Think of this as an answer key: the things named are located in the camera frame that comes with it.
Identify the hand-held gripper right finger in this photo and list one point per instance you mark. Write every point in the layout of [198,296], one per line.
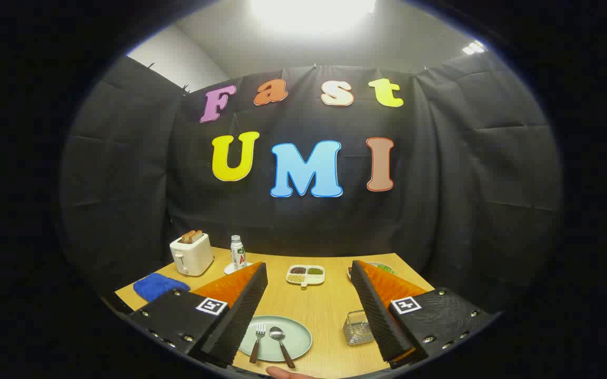
[382,321]

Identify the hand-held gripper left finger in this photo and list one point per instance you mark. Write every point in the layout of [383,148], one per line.
[240,316]

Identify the white square coaster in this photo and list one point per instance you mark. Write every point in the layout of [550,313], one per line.
[229,269]

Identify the green lettuce leaf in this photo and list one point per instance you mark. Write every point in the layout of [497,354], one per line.
[386,269]

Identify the white plate of food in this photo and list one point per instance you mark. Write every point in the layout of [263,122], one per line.
[376,264]

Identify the pale green plate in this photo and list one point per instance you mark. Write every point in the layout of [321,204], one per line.
[295,339]

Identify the white bottle with red label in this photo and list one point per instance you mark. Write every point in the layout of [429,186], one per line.
[238,255]

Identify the white divided dish of beans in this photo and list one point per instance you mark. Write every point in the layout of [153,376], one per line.
[306,277]

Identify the white toaster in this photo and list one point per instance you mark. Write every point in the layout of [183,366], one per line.
[192,255]

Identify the blue folded towel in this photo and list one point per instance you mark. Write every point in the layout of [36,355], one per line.
[158,287]

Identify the brown toast slice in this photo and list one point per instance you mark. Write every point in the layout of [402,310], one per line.
[198,235]
[187,236]

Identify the small ceiling light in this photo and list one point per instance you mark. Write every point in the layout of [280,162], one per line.
[473,48]

